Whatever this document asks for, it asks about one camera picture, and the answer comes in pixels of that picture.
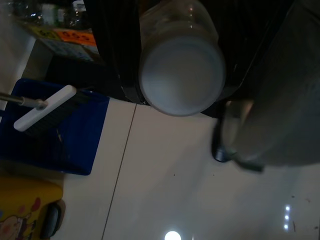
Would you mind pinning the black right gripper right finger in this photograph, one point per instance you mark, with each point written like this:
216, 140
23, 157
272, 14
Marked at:
245, 30

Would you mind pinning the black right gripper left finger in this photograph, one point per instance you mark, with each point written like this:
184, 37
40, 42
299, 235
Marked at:
117, 37

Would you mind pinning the clear bottle white cap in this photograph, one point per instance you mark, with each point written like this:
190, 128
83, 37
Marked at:
182, 82

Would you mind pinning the cardboard box orange label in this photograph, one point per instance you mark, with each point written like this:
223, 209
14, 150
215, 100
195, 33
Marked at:
72, 42

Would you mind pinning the blue plastic dustpan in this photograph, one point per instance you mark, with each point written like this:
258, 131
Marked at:
75, 140

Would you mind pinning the yellow cartoon print case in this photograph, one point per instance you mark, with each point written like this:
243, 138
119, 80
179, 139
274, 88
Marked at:
25, 205

